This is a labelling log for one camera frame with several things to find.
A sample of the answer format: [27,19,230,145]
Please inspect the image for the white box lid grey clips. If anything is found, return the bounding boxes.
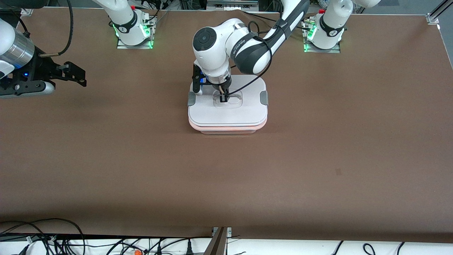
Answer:
[187,74,269,129]

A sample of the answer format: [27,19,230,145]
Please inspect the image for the pink plastic box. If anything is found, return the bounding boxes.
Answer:
[189,119,268,135]

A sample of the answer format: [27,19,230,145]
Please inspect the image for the grey metal device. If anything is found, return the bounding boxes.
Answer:
[206,0,259,11]

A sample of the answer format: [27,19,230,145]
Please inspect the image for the brown table cover sheet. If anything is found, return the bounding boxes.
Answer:
[0,7,453,244]

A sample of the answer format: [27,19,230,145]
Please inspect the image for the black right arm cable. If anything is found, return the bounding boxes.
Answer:
[17,0,74,58]

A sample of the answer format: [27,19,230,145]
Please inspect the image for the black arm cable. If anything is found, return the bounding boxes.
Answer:
[17,0,74,58]
[225,19,284,97]

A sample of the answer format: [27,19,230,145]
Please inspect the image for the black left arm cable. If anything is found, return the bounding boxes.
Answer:
[225,19,284,97]

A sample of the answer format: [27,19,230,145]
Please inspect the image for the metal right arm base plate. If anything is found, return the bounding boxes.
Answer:
[116,14,154,50]

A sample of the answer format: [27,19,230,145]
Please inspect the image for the long black table cable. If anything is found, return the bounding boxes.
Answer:
[242,10,283,25]

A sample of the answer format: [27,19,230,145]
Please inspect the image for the black cables beside base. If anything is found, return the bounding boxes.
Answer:
[140,0,171,27]

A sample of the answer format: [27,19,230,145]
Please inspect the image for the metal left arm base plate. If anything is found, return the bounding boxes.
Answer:
[303,19,341,54]

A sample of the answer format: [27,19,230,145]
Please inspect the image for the aluminium profile post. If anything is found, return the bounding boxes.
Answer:
[203,227,233,255]

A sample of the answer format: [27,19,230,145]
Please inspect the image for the black arched floor cable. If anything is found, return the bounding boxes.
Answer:
[0,217,86,255]

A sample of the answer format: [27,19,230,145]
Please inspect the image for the black floor cable with plug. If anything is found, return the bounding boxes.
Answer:
[156,237,213,255]

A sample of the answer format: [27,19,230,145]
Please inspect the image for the black tangled floor cable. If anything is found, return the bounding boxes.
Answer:
[0,222,68,255]

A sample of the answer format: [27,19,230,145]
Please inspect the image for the aluminium frame corner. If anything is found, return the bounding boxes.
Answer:
[426,0,453,26]

